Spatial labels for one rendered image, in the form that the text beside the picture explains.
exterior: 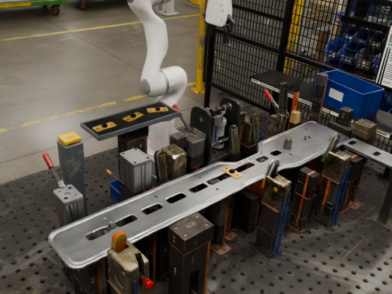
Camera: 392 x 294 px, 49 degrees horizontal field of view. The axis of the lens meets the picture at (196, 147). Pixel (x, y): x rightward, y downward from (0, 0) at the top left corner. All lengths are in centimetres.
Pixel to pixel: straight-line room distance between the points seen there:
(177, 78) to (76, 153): 67
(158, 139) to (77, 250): 93
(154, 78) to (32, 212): 78
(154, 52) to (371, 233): 123
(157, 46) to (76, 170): 69
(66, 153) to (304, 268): 98
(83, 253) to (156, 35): 104
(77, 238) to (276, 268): 77
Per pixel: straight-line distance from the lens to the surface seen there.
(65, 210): 143
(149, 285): 112
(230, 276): 167
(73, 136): 157
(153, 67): 196
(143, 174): 152
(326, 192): 192
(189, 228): 134
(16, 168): 367
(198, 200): 150
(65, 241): 136
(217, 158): 182
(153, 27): 196
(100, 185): 211
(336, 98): 228
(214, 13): 167
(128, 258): 120
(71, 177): 161
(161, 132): 209
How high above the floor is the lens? 189
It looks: 29 degrees down
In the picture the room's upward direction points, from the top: 4 degrees clockwise
